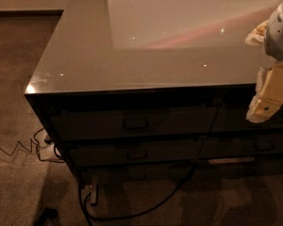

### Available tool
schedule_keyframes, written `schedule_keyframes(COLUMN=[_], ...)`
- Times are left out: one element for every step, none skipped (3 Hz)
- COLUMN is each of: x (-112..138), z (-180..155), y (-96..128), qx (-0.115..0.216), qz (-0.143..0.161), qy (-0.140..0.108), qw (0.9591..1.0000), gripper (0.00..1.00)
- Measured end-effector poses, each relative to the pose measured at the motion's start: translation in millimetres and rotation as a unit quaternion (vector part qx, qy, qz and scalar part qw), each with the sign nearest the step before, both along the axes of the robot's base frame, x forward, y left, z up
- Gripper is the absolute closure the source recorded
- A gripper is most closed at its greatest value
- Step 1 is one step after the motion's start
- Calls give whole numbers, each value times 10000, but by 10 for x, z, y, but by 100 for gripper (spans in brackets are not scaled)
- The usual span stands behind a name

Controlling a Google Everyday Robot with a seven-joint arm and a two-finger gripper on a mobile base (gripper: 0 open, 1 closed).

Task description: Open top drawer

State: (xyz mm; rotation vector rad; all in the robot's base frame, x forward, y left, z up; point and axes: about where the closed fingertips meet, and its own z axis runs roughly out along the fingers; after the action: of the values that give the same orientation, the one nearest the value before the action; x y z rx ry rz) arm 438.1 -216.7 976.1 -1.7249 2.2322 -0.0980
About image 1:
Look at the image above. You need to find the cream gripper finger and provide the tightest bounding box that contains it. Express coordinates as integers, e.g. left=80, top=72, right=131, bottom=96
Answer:
left=246, top=61, right=283, bottom=123

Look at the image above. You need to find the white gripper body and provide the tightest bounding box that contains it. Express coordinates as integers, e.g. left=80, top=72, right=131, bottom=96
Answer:
left=245, top=20, right=269, bottom=46

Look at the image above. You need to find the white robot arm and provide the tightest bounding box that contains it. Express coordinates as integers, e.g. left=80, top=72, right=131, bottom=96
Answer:
left=245, top=1, right=283, bottom=123

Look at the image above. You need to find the dark cabinet with glossy top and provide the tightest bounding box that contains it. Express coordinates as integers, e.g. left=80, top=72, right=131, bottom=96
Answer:
left=25, top=0, right=283, bottom=185

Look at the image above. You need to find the white power strip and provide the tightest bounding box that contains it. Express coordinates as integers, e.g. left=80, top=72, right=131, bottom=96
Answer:
left=90, top=185, right=98, bottom=206

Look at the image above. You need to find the thin black zigzag wire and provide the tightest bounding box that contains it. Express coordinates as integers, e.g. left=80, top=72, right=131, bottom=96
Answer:
left=0, top=127, right=65, bottom=164

